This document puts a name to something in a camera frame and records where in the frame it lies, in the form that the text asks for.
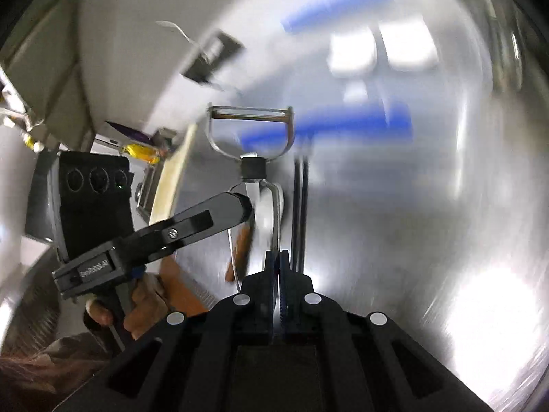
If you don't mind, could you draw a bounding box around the metal Y-shaped peeler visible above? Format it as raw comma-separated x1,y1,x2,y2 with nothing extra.
205,104,295,256

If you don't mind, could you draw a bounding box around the person's left hand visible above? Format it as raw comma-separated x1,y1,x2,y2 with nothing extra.
84,265,207,341

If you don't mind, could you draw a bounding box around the black chopstick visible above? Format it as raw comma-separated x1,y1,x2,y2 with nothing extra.
291,154,302,272
299,151,309,273

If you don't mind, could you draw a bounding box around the yellow bag on shelf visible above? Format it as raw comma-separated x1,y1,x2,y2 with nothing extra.
123,143,160,165

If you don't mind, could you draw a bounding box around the blue bin lid rim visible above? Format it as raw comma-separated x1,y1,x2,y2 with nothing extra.
235,0,413,142

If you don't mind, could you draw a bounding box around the white dish inside bin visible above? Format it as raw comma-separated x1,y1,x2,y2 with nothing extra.
327,27,378,77
379,15,439,72

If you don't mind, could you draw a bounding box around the wooden handled metal scraper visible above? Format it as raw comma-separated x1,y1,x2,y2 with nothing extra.
225,219,255,283

